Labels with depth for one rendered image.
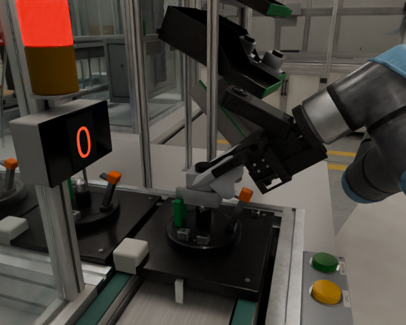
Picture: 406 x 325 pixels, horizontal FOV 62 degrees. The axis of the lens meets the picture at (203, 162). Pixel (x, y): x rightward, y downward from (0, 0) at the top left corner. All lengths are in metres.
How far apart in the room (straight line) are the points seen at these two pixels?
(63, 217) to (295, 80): 4.29
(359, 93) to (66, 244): 0.44
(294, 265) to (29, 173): 0.42
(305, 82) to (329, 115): 4.14
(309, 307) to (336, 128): 0.25
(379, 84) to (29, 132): 0.41
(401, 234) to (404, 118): 0.53
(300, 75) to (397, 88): 4.14
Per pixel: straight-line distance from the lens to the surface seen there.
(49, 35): 0.40
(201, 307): 0.58
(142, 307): 0.59
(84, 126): 0.42
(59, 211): 0.48
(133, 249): 0.58
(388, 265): 0.85
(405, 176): 0.48
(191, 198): 0.59
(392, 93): 0.49
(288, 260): 0.63
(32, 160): 0.40
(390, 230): 0.98
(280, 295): 0.55
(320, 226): 0.92
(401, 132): 0.48
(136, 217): 0.71
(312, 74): 4.60
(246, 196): 0.57
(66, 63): 0.40
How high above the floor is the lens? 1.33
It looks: 22 degrees down
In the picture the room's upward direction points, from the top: straight up
